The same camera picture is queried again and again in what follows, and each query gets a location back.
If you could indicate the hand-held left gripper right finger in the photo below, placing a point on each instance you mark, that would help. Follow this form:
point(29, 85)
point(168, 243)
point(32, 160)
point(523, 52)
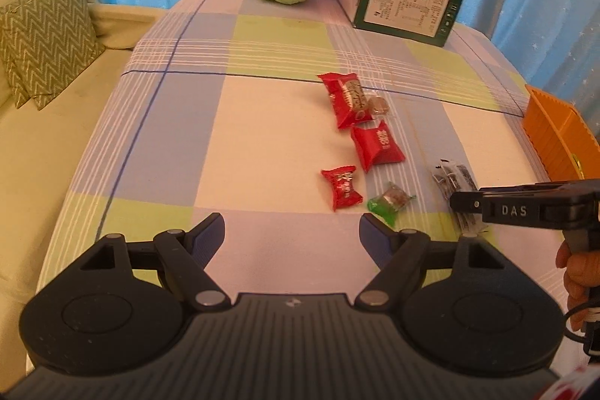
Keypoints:
point(375, 236)

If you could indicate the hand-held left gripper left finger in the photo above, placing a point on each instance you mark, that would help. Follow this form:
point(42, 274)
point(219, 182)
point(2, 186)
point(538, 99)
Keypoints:
point(208, 236)

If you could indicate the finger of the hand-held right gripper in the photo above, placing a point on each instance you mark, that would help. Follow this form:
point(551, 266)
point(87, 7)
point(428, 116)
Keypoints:
point(466, 201)

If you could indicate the clear packet dark print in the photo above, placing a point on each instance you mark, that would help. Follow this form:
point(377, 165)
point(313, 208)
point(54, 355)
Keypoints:
point(452, 177)

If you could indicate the green candy red centre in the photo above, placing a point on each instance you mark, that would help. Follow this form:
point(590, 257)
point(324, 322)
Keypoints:
point(389, 203)

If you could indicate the small red candy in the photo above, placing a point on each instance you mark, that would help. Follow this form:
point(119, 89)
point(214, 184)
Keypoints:
point(343, 189)

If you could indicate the orange plastic basket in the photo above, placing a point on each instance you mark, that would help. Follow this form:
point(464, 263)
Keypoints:
point(558, 133)

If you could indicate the red pillow candy box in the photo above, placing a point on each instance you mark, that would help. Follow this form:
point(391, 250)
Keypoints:
point(375, 144)

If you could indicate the clear brown candy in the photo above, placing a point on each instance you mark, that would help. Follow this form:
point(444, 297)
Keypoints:
point(378, 105)

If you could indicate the red snack packet nut window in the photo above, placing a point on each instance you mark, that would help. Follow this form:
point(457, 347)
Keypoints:
point(338, 100)

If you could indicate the person's right hand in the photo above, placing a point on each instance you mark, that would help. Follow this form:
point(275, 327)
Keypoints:
point(579, 273)

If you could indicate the plaid tablecloth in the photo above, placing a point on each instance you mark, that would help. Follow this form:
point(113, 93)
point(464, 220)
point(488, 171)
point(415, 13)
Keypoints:
point(234, 123)

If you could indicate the red white printed clothing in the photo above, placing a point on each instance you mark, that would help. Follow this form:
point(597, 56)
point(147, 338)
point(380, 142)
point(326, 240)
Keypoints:
point(574, 386)

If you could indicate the pale green sofa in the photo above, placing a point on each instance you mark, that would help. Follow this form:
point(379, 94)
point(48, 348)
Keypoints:
point(56, 147)

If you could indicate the green zigzag pillow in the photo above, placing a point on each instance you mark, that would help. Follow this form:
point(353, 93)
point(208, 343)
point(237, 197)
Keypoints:
point(47, 39)
point(16, 88)

